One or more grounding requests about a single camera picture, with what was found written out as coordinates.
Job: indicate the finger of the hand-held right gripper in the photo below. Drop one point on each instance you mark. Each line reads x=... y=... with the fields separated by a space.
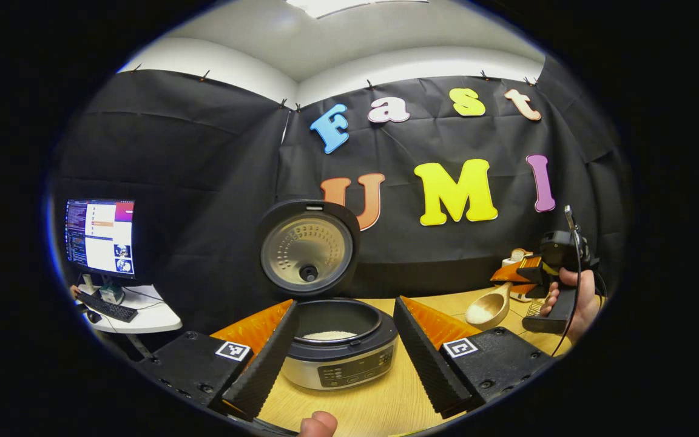
x=516 y=272
x=522 y=289

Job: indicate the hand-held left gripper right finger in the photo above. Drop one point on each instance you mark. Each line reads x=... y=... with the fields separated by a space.
x=425 y=364

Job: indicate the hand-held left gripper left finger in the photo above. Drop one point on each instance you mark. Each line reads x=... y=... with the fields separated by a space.
x=264 y=364

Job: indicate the wooden spoon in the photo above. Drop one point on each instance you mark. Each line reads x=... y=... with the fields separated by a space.
x=486 y=309

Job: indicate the black and silver rice cooker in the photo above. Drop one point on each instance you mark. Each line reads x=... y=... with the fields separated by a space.
x=307 y=249

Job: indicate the brown bread slice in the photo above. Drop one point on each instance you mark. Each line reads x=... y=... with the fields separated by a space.
x=519 y=254

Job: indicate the white side desk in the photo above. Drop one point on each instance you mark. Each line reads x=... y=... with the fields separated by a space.
x=155 y=315

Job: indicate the black keyboard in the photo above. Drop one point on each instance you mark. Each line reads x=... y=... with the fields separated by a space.
x=110 y=308

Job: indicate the small teal box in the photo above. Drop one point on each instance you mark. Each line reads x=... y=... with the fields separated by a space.
x=111 y=295

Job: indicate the black computer mouse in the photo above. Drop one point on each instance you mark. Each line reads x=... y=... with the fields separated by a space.
x=93 y=317

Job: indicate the black backdrop cloth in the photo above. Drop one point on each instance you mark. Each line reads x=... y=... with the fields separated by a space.
x=204 y=182

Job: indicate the computer monitor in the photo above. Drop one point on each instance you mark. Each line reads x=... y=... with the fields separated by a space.
x=101 y=237

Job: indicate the ceiling light panel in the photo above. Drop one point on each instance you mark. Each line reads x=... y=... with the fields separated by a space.
x=349 y=6

